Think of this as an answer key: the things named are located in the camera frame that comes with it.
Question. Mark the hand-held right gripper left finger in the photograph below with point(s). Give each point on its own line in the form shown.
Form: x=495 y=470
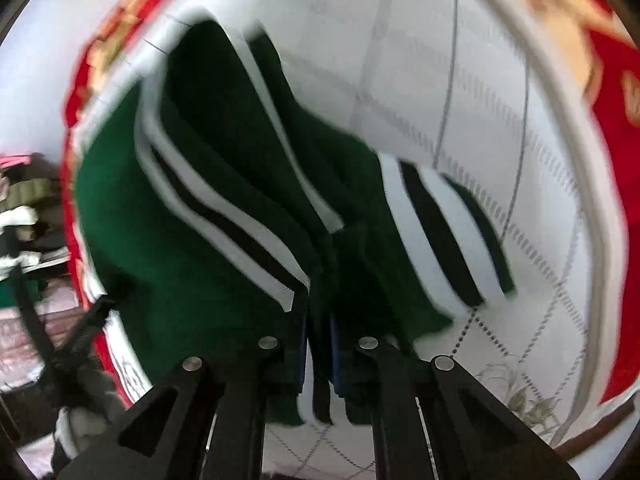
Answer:
x=301 y=355

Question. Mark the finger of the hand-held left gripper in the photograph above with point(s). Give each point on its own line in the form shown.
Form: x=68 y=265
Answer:
x=60 y=355

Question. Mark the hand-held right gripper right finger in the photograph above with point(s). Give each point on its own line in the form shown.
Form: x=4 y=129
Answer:
x=334 y=355

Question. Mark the green white striped jacket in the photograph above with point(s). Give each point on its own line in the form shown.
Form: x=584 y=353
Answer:
x=200 y=270

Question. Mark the pile of clothes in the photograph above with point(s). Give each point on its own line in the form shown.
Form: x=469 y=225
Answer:
x=25 y=200

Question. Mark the pink patterned cloth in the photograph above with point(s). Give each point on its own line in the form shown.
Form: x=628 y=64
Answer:
x=25 y=345

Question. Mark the grey fuzzy cloth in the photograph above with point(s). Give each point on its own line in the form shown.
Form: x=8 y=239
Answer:
x=92 y=410

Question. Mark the white quilted bedspread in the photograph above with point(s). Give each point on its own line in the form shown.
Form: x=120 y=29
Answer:
x=425 y=60

